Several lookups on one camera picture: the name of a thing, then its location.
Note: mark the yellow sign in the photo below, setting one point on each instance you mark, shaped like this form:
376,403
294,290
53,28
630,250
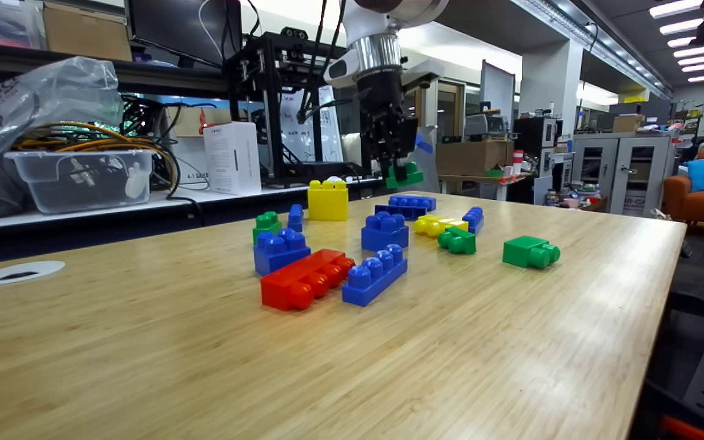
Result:
633,93

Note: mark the long blue toy block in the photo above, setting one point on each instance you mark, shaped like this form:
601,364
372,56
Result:
372,277
473,219

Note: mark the grey cabinet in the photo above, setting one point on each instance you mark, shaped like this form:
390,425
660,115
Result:
622,175

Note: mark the orange sofa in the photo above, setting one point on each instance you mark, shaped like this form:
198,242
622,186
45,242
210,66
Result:
695,208

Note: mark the black 3D printer frame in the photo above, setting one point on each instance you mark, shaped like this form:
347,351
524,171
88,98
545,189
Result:
273,81

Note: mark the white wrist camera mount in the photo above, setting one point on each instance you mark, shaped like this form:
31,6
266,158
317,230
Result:
343,68

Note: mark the brown cardboard box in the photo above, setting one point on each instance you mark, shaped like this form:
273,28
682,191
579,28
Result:
475,160

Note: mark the small green toy block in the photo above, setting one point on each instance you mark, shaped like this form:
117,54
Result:
407,176

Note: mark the black monitor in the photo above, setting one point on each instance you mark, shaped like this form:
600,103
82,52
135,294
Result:
182,28

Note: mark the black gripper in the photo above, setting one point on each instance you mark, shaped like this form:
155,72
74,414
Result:
381,101

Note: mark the clear plastic bag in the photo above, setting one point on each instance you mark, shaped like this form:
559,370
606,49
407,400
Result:
60,98

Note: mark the wide green toy block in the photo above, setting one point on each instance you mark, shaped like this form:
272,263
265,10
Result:
529,252

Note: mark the cardboard box on shelf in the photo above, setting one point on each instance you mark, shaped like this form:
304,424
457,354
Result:
84,28

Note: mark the black shelf bench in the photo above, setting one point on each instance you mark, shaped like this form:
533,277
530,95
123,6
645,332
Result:
84,232

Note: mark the small blue toy block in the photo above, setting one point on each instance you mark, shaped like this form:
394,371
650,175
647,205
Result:
294,219

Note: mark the clear plastic bin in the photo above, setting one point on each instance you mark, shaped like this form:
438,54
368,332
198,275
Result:
84,184

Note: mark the white box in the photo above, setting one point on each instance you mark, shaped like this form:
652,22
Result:
232,160

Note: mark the ceiling light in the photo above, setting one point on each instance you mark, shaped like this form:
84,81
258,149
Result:
699,68
682,26
701,78
677,8
696,59
682,40
695,52

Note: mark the tall yellow toy block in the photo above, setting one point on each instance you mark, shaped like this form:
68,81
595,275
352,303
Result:
328,202

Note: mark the long red toy block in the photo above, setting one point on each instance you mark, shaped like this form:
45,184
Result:
304,282

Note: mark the hollow blue toy block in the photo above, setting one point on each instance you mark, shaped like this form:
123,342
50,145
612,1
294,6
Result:
414,203

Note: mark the square blue toy block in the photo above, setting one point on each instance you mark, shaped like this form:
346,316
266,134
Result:
383,232

